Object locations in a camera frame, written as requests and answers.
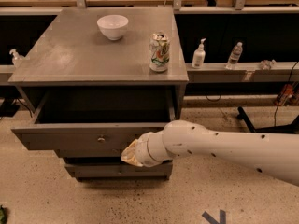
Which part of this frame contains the crumpled plastic wrapper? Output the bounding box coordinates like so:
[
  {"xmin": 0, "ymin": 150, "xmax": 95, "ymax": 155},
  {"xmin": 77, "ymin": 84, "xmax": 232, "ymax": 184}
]
[{"xmin": 260, "ymin": 60, "xmax": 277, "ymax": 70}]

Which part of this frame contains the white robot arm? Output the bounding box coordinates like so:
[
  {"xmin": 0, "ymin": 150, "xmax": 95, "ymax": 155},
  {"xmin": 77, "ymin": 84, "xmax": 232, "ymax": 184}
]
[{"xmin": 121, "ymin": 120, "xmax": 299, "ymax": 186}]

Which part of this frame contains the white ceramic bowl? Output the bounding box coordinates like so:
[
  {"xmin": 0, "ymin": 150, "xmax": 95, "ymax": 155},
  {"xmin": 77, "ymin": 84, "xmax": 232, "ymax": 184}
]
[{"xmin": 97, "ymin": 15, "xmax": 129, "ymax": 40}]

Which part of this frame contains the grey middle drawer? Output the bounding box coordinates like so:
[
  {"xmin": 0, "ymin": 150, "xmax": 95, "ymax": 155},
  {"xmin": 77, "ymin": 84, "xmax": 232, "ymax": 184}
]
[{"xmin": 55, "ymin": 148, "xmax": 121, "ymax": 158}]

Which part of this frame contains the grey drawer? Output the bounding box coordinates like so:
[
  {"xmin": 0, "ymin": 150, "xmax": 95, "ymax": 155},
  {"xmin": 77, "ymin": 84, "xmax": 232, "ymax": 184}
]
[
  {"xmin": 12, "ymin": 86, "xmax": 175, "ymax": 151},
  {"xmin": 55, "ymin": 148, "xmax": 121, "ymax": 158}
]

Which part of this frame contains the grey top drawer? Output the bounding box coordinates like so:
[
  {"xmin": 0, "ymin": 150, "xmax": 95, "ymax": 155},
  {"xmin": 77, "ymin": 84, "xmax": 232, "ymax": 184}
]
[{"xmin": 12, "ymin": 86, "xmax": 175, "ymax": 151}]

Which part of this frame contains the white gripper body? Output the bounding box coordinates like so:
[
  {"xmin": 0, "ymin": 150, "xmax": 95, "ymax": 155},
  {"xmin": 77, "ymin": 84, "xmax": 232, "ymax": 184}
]
[{"xmin": 135, "ymin": 132, "xmax": 173, "ymax": 167}]

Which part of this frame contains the clear pump sanitizer bottle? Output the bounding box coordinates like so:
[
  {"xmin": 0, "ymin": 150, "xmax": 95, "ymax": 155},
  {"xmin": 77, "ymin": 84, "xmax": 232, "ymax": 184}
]
[{"xmin": 9, "ymin": 49, "xmax": 24, "ymax": 67}]

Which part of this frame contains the white pump lotion bottle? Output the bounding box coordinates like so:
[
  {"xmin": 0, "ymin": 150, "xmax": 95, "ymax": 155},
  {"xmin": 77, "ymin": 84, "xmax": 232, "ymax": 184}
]
[{"xmin": 192, "ymin": 38, "xmax": 206, "ymax": 68}]

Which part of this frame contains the black wheeled stand base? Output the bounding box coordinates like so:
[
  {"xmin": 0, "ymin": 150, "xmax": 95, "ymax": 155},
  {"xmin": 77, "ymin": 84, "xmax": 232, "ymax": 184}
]
[{"xmin": 236, "ymin": 107, "xmax": 299, "ymax": 134}]

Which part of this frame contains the clear plastic water bottle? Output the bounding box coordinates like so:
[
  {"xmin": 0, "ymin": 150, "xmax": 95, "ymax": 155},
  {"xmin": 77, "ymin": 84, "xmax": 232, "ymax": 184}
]
[{"xmin": 225, "ymin": 42, "xmax": 243, "ymax": 69}]

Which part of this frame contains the crushed soda can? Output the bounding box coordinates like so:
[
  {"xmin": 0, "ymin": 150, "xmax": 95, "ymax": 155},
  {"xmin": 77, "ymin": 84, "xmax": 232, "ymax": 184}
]
[{"xmin": 149, "ymin": 32, "xmax": 170, "ymax": 72}]

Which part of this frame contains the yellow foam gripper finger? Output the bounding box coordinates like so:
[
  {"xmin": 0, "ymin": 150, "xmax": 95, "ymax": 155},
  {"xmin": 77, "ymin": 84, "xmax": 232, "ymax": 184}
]
[{"xmin": 121, "ymin": 139, "xmax": 143, "ymax": 167}]

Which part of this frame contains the grey drawer cabinet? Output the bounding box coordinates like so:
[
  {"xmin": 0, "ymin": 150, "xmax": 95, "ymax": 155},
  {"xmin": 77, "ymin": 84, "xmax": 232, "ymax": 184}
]
[{"xmin": 9, "ymin": 7, "xmax": 188, "ymax": 179}]

